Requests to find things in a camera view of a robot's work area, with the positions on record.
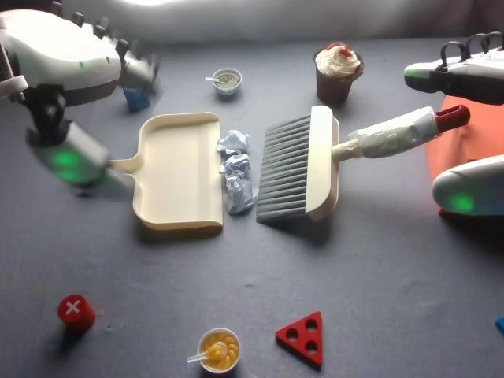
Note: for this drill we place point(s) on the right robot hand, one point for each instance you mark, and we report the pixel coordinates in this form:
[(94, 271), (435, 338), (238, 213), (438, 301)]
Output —
[(472, 75)]

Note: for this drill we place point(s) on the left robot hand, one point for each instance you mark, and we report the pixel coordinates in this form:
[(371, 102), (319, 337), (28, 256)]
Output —
[(59, 55)]

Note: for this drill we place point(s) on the cream plastic dustpan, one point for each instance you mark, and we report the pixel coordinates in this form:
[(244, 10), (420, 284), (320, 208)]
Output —
[(177, 169)]

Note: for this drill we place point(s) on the white paper ball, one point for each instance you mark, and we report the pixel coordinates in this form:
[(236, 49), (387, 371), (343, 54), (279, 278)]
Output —
[(241, 195), (234, 141), (236, 164)]

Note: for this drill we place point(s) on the orange box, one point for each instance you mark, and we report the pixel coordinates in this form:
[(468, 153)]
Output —
[(484, 134)]

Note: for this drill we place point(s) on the blue hexagonal block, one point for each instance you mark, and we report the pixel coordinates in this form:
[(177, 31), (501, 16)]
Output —
[(136, 100)]

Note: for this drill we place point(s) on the toy chocolate cupcake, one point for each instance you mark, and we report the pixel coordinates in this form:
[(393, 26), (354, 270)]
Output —
[(336, 75)]

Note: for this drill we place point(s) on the small blue-white bowl with spoon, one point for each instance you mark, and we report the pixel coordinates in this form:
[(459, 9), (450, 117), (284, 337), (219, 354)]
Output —
[(227, 80)]

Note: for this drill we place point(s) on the small blue block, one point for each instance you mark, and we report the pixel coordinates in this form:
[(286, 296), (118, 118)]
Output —
[(500, 326)]

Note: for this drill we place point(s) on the red cylinder with white cross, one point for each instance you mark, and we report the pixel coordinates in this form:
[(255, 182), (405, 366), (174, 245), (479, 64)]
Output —
[(75, 313)]

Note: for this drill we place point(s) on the grey table cloth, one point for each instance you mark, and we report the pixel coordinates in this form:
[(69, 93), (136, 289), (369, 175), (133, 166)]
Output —
[(252, 275)]

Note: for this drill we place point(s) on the red triangle block with holes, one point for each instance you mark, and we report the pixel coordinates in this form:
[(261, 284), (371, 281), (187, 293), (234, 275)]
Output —
[(303, 340)]

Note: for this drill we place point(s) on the white bowl with yellow food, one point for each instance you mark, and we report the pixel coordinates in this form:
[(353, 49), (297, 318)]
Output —
[(220, 350)]

